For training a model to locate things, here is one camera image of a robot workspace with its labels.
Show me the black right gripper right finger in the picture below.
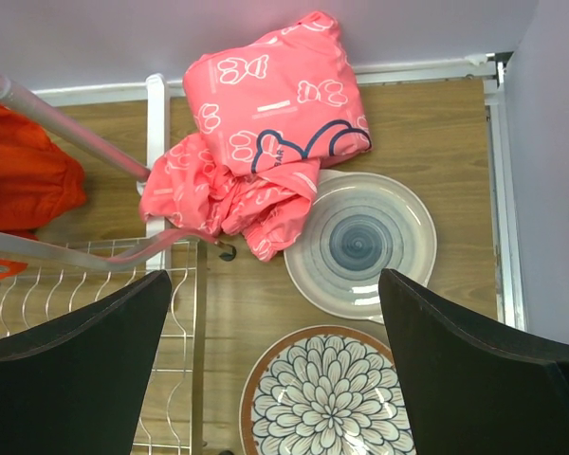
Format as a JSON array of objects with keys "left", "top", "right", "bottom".
[{"left": 378, "top": 269, "right": 569, "bottom": 454}]

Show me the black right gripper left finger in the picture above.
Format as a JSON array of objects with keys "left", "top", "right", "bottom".
[{"left": 0, "top": 271, "right": 172, "bottom": 454}]

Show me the flower plate brown rim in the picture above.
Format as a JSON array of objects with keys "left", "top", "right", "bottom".
[{"left": 239, "top": 325, "right": 416, "bottom": 454}]

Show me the cream plate blue swirl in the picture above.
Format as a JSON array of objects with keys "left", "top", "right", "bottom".
[{"left": 284, "top": 170, "right": 437, "bottom": 323}]

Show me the orange garment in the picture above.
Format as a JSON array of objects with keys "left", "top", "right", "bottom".
[{"left": 0, "top": 94, "right": 86, "bottom": 281}]

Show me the pink printed garment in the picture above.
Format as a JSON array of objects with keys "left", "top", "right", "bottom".
[{"left": 139, "top": 11, "right": 371, "bottom": 262}]

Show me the steel wire dish rack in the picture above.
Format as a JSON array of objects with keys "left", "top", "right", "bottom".
[{"left": 0, "top": 64, "right": 207, "bottom": 455}]

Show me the white clothes rail frame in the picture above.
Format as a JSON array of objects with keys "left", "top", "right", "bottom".
[{"left": 34, "top": 53, "right": 526, "bottom": 331}]

